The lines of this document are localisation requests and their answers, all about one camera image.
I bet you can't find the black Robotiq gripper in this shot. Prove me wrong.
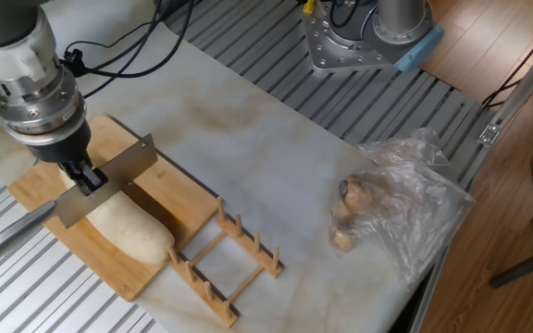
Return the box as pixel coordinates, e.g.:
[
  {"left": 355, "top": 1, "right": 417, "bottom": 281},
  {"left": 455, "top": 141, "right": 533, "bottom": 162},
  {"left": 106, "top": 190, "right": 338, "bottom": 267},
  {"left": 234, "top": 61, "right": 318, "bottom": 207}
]
[{"left": 26, "top": 120, "right": 109, "bottom": 196}]

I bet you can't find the thin black floor cable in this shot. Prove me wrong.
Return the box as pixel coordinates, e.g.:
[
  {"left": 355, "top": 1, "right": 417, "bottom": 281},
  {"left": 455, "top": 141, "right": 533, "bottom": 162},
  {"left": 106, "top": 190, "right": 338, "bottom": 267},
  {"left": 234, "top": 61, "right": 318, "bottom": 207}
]
[{"left": 481, "top": 13, "right": 533, "bottom": 110}]

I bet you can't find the aluminium frame post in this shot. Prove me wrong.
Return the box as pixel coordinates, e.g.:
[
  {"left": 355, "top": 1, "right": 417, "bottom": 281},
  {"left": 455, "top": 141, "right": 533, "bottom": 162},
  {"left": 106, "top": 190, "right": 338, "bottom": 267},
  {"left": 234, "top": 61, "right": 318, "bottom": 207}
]
[{"left": 455, "top": 27, "right": 533, "bottom": 191}]

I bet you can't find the steel cleaver knife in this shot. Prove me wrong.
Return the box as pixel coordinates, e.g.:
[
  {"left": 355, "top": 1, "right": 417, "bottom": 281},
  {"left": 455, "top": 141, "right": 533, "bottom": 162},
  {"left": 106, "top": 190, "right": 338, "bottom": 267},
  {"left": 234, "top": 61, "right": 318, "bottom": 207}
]
[{"left": 0, "top": 132, "right": 159, "bottom": 268}]

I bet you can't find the wooden cutting board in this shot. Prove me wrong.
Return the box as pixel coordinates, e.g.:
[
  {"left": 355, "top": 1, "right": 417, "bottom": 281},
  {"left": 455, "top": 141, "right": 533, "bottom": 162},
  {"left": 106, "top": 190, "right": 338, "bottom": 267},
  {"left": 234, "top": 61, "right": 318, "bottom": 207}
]
[{"left": 8, "top": 114, "right": 219, "bottom": 302}]

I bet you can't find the marble pattern table mat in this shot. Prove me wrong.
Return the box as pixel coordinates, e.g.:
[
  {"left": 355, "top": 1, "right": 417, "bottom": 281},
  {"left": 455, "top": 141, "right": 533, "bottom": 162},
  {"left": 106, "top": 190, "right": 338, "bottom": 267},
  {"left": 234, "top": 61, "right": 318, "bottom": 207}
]
[{"left": 0, "top": 0, "right": 434, "bottom": 333}]

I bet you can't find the pale brown mushroom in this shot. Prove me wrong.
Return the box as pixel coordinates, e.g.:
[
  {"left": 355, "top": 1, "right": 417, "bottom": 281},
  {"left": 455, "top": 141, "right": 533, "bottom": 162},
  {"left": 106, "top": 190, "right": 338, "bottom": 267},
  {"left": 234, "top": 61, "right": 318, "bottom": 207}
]
[{"left": 330, "top": 228, "right": 356, "bottom": 254}]

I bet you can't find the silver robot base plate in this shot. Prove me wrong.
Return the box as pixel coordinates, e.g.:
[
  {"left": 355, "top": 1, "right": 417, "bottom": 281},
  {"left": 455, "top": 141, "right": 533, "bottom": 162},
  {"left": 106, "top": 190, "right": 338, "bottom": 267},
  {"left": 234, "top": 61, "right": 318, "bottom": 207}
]
[{"left": 301, "top": 2, "right": 404, "bottom": 73}]

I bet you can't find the wooden peg rack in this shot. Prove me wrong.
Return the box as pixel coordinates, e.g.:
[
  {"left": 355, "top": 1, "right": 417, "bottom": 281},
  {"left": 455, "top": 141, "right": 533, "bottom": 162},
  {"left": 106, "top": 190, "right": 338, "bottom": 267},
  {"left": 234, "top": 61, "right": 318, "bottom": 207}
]
[{"left": 167, "top": 196, "right": 285, "bottom": 328}]

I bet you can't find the white radish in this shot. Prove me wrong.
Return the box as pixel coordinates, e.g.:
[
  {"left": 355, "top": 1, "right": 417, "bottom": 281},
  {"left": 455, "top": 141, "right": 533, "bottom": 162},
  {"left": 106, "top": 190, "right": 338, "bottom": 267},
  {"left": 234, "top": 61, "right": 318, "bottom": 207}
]
[{"left": 57, "top": 168, "right": 176, "bottom": 266}]

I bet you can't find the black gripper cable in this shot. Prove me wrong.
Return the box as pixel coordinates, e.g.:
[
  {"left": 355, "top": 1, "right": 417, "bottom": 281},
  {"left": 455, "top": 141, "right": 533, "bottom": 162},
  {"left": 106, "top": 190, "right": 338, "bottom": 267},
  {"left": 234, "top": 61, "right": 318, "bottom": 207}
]
[{"left": 62, "top": 0, "right": 196, "bottom": 101}]

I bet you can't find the brown mushroom with dark cap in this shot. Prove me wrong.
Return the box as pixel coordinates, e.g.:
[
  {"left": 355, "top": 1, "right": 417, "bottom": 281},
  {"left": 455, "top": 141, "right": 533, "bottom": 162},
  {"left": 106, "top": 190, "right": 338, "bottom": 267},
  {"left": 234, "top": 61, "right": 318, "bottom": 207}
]
[{"left": 338, "top": 175, "right": 378, "bottom": 214}]

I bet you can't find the clear plastic bag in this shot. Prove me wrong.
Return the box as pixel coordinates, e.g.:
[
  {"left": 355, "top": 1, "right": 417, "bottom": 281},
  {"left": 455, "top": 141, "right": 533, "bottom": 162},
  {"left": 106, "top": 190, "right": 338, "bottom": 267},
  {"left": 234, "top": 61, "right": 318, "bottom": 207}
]
[{"left": 328, "top": 127, "right": 477, "bottom": 288}]

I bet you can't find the black furniture leg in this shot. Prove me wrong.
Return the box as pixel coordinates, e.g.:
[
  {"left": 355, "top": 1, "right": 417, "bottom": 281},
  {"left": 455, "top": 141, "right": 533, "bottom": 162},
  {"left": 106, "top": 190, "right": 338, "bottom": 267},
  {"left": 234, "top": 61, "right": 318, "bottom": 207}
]
[{"left": 488, "top": 240, "right": 533, "bottom": 290}]

